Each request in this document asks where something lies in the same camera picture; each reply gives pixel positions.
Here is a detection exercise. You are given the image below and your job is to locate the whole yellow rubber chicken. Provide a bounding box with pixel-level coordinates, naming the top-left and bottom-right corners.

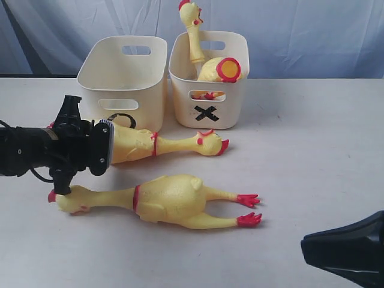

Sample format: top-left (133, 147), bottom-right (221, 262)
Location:
top-left (112, 124), bottom-right (229, 164)
top-left (47, 174), bottom-right (262, 229)

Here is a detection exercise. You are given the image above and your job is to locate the whole yellow rubber chicken rear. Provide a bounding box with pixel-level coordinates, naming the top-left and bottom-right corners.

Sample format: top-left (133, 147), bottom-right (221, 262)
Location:
top-left (112, 124), bottom-right (229, 164)

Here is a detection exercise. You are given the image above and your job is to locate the whole yellow rubber chicken front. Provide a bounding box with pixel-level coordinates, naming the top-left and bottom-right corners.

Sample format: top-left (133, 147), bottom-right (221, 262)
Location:
top-left (47, 174), bottom-right (262, 229)

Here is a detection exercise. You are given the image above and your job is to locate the severed yellow chicken head neck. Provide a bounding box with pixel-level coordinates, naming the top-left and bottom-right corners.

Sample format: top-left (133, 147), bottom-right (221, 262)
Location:
top-left (178, 0), bottom-right (205, 75)

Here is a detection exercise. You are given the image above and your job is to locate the cream bin marked X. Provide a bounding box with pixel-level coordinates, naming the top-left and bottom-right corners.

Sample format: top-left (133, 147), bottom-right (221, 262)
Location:
top-left (169, 31), bottom-right (249, 129)

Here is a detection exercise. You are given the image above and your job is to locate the cream bin marked O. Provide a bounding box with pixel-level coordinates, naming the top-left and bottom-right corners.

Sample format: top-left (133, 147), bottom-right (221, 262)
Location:
top-left (77, 35), bottom-right (167, 131)

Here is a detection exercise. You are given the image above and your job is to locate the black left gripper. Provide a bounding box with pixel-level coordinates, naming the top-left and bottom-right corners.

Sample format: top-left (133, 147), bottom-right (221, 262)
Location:
top-left (44, 95), bottom-right (95, 195)

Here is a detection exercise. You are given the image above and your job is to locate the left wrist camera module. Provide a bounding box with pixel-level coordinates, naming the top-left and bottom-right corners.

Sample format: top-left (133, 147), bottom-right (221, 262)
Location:
top-left (87, 119), bottom-right (114, 176)

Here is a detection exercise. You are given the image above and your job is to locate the headless yellow chicken body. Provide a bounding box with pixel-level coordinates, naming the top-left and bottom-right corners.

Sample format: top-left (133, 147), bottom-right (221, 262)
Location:
top-left (191, 57), bottom-right (244, 100)

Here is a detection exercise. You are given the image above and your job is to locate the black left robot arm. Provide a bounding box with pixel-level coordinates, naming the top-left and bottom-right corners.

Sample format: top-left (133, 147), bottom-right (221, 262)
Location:
top-left (1, 95), bottom-right (103, 195)

